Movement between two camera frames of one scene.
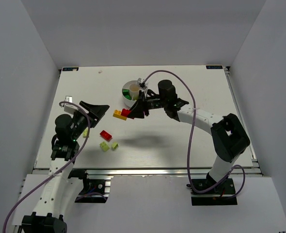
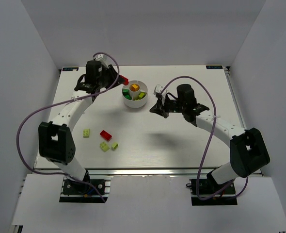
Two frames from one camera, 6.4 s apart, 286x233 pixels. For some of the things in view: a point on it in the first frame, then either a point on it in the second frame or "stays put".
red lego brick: x=107 y=136 stays put
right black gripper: x=145 y=105 → x=164 y=106
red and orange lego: x=122 y=114 → x=126 y=81
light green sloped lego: x=115 y=145 stays put
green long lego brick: x=126 y=93 stays put
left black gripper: x=90 y=116 → x=112 y=74
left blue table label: x=69 y=69 stays put
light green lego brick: x=104 y=146 stays put
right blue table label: x=214 y=67 stays put
